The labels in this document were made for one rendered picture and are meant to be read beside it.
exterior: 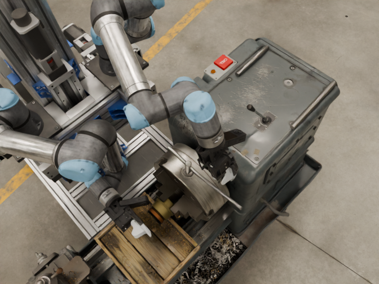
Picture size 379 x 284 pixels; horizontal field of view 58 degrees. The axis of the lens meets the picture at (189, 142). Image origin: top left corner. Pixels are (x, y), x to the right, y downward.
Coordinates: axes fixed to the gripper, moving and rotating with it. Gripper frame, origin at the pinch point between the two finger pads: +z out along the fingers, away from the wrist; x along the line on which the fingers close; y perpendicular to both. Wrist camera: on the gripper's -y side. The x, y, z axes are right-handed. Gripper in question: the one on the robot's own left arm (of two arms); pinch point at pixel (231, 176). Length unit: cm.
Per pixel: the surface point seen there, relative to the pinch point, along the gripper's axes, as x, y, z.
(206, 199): -10.5, 7.1, 14.8
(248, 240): -17, -7, 80
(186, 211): -16.1, 14.1, 20.0
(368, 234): 12, -78, 147
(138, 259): -30, 39, 39
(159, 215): -22.6, 22.5, 18.3
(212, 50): -167, -129, 85
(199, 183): -13.6, 5.4, 9.7
